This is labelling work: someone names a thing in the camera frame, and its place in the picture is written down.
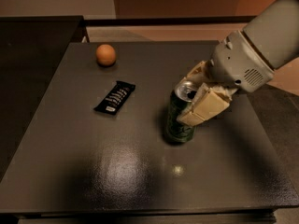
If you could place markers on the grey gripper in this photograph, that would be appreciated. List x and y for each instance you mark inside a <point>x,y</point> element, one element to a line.
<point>240,62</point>

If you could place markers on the green soda can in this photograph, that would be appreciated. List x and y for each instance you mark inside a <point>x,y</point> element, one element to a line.
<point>180,98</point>

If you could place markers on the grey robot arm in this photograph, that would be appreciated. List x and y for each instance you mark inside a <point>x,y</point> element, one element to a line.
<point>274,34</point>

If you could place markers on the black chocolate bar wrapper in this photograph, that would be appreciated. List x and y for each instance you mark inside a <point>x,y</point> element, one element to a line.
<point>115,99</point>

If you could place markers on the orange ball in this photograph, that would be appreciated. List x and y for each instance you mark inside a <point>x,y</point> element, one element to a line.
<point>105,55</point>

